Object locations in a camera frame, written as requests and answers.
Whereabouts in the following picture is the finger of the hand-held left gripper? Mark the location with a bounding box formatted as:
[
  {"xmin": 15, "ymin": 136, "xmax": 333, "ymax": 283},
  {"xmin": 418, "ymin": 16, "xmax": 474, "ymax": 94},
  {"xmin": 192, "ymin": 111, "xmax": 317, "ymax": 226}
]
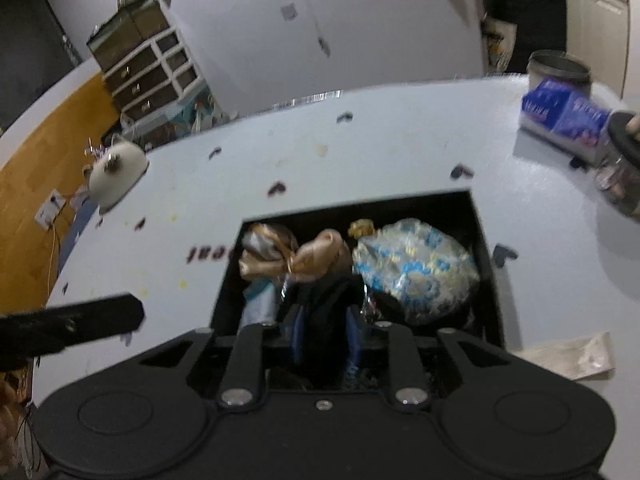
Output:
[{"xmin": 0, "ymin": 292, "xmax": 146, "ymax": 373}]

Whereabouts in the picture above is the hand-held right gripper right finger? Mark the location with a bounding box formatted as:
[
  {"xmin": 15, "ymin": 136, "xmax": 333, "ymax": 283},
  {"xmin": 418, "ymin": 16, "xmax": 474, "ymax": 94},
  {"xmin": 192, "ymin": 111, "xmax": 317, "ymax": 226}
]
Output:
[{"xmin": 346, "ymin": 305, "xmax": 511, "ymax": 411}]

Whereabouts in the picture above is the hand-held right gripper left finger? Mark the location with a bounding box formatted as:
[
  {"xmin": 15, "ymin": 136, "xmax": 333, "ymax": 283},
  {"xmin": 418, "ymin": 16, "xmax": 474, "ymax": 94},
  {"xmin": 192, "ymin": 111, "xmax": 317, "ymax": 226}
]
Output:
[{"xmin": 137, "ymin": 307, "xmax": 307, "ymax": 411}]

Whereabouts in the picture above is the black cloth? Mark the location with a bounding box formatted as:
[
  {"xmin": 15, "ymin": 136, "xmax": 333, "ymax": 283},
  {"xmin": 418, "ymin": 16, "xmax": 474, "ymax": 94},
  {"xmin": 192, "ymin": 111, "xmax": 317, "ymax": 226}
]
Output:
[{"xmin": 299, "ymin": 275, "xmax": 367, "ymax": 391}]

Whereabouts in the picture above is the blue patterned plastic packet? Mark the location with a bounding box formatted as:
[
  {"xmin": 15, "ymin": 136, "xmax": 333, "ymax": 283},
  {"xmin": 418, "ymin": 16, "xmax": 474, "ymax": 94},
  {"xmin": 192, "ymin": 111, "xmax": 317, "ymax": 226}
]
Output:
[{"xmin": 352, "ymin": 218, "xmax": 479, "ymax": 326}]

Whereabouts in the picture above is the black box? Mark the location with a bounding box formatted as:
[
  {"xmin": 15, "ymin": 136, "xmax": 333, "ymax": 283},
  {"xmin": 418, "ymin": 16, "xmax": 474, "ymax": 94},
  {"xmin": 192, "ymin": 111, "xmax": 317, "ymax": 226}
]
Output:
[{"xmin": 209, "ymin": 189, "xmax": 506, "ymax": 357}]

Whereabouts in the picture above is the beige paper sheet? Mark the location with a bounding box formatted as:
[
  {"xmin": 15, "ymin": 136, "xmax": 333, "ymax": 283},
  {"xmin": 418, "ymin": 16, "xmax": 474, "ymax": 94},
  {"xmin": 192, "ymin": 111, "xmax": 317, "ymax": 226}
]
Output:
[{"xmin": 519, "ymin": 332, "xmax": 616, "ymax": 381}]

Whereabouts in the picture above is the white drawer cabinet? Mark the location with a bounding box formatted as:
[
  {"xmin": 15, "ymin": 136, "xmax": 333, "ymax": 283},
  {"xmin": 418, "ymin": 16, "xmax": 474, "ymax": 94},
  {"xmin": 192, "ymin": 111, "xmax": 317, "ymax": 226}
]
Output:
[{"xmin": 102, "ymin": 29, "xmax": 204, "ymax": 122}]

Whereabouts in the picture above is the dark window curtain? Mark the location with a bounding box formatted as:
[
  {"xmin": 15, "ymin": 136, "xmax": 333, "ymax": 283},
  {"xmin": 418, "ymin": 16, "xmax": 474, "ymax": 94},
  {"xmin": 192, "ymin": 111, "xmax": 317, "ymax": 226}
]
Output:
[{"xmin": 0, "ymin": 0, "xmax": 84, "ymax": 132}]

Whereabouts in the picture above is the glass fish tank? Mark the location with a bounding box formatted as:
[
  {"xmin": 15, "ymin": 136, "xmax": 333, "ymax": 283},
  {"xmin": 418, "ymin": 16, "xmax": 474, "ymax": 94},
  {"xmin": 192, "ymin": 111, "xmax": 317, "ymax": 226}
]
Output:
[{"xmin": 87, "ymin": 0, "xmax": 171, "ymax": 72}]

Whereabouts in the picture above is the blue tissue pack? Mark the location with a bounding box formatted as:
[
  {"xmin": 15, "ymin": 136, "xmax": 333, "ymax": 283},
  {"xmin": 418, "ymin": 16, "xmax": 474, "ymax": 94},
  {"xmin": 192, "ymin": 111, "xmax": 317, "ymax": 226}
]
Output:
[{"xmin": 518, "ymin": 78, "xmax": 614, "ymax": 159}]

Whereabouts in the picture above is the glass jar with black lid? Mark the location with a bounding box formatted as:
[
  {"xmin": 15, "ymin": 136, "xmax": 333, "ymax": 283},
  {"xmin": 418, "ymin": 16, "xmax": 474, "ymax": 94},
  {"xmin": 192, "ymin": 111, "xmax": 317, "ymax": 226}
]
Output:
[{"xmin": 594, "ymin": 111, "xmax": 640, "ymax": 219}]

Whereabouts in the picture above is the printed tote bag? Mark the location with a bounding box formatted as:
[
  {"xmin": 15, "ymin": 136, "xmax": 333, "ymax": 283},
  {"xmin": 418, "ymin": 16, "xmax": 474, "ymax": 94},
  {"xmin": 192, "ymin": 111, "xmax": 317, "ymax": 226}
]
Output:
[{"xmin": 482, "ymin": 17, "xmax": 516, "ymax": 74}]

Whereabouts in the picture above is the grey metal tin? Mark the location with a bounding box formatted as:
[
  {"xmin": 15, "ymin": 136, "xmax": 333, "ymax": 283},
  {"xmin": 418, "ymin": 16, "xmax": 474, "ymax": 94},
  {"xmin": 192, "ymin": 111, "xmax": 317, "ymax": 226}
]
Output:
[{"xmin": 528, "ymin": 49, "xmax": 592, "ymax": 94}]

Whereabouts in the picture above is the black bin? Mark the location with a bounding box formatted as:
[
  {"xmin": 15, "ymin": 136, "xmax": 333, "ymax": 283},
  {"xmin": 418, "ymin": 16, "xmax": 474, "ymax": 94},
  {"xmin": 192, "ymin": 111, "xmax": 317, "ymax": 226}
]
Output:
[{"xmin": 492, "ymin": 0, "xmax": 569, "ymax": 74}]

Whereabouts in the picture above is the white kitchen cabinet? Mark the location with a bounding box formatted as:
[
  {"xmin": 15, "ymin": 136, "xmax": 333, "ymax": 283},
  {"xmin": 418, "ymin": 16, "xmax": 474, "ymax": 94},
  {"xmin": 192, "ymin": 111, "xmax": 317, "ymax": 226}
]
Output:
[{"xmin": 567, "ymin": 0, "xmax": 632, "ymax": 97}]

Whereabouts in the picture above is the wall power outlet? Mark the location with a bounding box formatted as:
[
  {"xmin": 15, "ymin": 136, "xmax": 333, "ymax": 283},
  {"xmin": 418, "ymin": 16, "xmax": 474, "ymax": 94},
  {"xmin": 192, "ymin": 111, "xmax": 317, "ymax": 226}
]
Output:
[{"xmin": 34, "ymin": 189, "xmax": 66, "ymax": 231}]

